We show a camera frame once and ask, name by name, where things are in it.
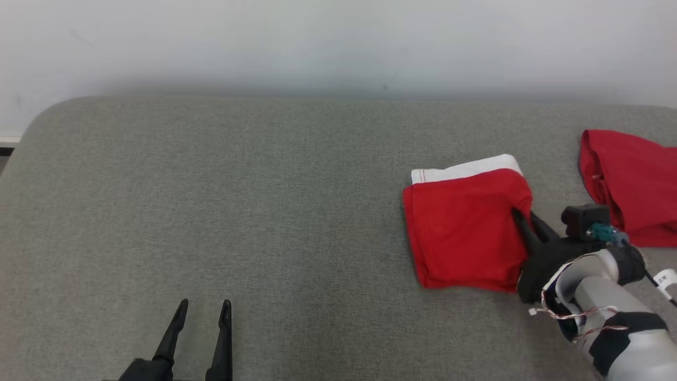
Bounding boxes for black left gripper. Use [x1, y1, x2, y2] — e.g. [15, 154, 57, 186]
[103, 299, 233, 381]

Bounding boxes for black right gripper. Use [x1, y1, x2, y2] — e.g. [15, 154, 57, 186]
[510, 207, 609, 305]

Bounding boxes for red shorts white trim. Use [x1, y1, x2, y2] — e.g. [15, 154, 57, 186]
[402, 154, 534, 294]

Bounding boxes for red Bulls 23 jersey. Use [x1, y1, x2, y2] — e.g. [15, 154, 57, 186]
[579, 129, 677, 249]

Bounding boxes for grey fabric sofa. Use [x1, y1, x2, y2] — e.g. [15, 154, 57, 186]
[0, 95, 677, 381]

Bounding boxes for right camera cable teal plug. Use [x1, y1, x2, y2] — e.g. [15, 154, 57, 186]
[585, 223, 677, 308]

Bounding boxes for thin red white wires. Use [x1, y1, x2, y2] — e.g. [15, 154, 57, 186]
[528, 304, 630, 342]

